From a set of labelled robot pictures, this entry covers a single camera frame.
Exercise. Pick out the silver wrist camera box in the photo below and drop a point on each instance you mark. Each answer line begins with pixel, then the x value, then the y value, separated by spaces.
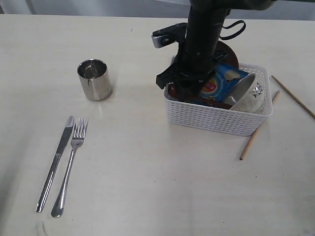
pixel 169 35

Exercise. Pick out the stainless steel fork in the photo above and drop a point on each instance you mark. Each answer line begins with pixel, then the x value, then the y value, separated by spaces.
pixel 79 133

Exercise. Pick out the wooden chopstick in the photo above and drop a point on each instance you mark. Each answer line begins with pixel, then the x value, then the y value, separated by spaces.
pixel 300 103
pixel 253 135

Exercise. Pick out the blue chips bag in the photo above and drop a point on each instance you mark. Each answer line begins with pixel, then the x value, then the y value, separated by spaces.
pixel 226 77

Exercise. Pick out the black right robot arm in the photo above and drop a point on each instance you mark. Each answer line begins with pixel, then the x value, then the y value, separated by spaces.
pixel 197 39

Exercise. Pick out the white perforated plastic basket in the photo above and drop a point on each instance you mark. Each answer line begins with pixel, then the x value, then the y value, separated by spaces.
pixel 222 120

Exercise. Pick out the white ceramic patterned bowl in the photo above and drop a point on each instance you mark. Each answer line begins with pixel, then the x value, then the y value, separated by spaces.
pixel 247 96

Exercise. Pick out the stainless steel cup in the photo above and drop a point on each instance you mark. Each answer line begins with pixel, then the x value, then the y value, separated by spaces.
pixel 94 79

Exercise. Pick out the brown round plate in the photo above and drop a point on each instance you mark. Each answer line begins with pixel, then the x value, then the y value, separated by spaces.
pixel 174 90

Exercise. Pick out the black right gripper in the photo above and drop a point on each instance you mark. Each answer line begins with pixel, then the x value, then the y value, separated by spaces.
pixel 192 66

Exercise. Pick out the stainless steel knife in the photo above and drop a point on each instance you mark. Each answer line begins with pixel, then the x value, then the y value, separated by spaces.
pixel 50 177

